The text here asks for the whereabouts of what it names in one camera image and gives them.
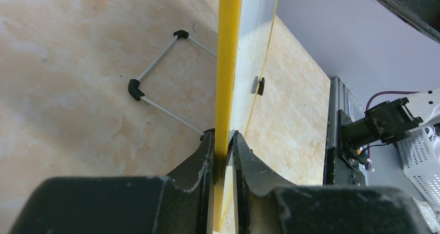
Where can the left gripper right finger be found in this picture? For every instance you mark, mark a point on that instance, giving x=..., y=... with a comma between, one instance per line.
x=266, y=202

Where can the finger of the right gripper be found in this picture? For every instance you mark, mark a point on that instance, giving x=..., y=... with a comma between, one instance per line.
x=422, y=15

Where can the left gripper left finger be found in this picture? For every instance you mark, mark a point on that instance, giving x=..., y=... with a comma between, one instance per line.
x=178, y=202

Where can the yellow framed whiteboard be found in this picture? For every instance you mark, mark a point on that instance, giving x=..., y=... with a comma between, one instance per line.
x=244, y=33

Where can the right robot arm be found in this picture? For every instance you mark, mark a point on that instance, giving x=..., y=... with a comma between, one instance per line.
x=390, y=122

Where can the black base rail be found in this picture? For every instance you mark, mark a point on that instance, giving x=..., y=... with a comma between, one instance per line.
x=343, y=109

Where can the wire whiteboard stand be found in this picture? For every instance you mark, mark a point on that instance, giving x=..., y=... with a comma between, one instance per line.
x=180, y=82

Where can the white perforated cable tray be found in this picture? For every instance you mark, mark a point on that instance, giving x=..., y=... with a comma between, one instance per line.
x=420, y=158

